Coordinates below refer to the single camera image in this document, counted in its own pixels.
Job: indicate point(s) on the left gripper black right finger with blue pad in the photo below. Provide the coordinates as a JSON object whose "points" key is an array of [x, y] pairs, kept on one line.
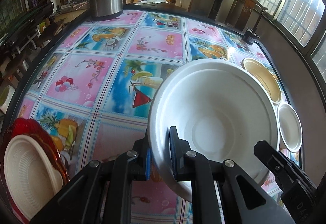
{"points": [[222, 192]]}

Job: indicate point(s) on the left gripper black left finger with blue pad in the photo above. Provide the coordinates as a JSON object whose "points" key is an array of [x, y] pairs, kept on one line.
{"points": [[101, 191]]}

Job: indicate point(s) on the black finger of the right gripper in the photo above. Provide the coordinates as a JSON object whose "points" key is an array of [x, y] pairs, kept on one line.
{"points": [[277, 163]]}

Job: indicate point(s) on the small white paper bowl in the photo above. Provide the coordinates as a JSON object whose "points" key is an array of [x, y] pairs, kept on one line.
{"points": [[290, 128]]}

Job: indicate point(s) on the beige ribbed plastic bowl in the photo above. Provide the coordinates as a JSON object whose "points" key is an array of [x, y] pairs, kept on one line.
{"points": [[31, 179]]}

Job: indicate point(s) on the red glass flower plate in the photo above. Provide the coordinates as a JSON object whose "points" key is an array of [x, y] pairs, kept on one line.
{"points": [[32, 129]]}

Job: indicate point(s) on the large white paper bowl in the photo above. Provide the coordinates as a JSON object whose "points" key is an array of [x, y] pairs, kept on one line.
{"points": [[220, 109]]}

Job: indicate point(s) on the colourful patterned tablecloth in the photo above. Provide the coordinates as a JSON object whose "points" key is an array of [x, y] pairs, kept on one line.
{"points": [[94, 93]]}

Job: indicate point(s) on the white cylindrical cup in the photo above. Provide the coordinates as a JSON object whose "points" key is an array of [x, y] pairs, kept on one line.
{"points": [[6, 97]]}

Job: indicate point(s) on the wooden stool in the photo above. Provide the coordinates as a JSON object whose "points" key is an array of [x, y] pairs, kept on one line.
{"points": [[15, 67]]}

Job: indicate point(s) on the small black round device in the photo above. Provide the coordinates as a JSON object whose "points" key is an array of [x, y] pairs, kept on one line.
{"points": [[250, 36]]}

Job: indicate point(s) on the wooden chair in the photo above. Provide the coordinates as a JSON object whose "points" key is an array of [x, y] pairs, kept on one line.
{"points": [[248, 8]]}

